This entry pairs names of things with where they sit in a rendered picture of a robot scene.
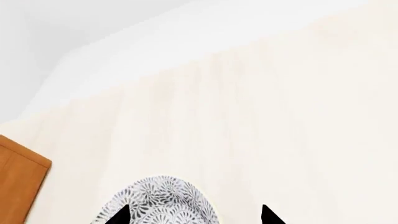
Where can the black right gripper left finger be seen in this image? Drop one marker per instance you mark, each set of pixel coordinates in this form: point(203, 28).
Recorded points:
point(121, 216)

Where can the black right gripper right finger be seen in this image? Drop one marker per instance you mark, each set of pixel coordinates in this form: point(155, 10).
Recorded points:
point(269, 217)

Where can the grey floral patterned plate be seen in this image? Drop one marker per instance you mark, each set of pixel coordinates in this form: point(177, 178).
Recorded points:
point(164, 198)

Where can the brown wooden board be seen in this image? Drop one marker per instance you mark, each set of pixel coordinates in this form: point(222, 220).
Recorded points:
point(18, 177)

